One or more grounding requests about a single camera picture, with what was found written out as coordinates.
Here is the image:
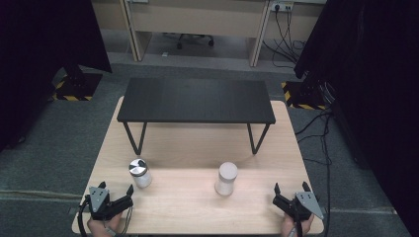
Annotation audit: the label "glass jar with metal lid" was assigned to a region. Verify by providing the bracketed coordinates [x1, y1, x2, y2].
[127, 158, 153, 190]

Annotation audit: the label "person's left hand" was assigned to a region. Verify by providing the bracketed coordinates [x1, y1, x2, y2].
[86, 211, 124, 237]

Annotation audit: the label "person's right hand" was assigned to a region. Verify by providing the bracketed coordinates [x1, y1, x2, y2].
[280, 212, 315, 237]

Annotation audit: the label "black cables on floor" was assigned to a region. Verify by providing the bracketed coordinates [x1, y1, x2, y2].
[294, 108, 334, 237]

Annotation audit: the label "black shelf with metal legs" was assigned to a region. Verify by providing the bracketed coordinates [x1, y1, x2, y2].
[116, 77, 277, 156]

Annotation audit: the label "black curtain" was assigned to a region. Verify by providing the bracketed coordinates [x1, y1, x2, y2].
[0, 0, 113, 153]
[293, 0, 419, 237]

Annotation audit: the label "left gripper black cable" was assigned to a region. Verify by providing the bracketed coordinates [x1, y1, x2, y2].
[77, 196, 92, 237]

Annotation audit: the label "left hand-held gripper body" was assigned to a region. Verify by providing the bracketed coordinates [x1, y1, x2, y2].
[84, 186, 134, 221]

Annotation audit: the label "white cylindrical jar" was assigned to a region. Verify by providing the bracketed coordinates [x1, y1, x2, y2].
[213, 161, 239, 198]

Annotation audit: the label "black office chair base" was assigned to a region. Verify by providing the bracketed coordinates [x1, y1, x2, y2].
[163, 32, 215, 50]

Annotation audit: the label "black cables under desk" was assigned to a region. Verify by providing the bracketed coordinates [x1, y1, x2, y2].
[262, 5, 308, 69]

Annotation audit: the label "beige office desk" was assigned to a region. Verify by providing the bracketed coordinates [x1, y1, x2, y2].
[91, 0, 328, 68]

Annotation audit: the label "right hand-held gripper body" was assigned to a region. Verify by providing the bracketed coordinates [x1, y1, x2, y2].
[272, 191, 325, 222]

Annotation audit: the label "white wall power outlet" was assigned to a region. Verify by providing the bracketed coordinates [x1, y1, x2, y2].
[270, 1, 294, 13]

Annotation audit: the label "black stand base hazard stripes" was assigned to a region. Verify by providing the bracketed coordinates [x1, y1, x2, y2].
[281, 72, 332, 111]
[48, 64, 104, 103]

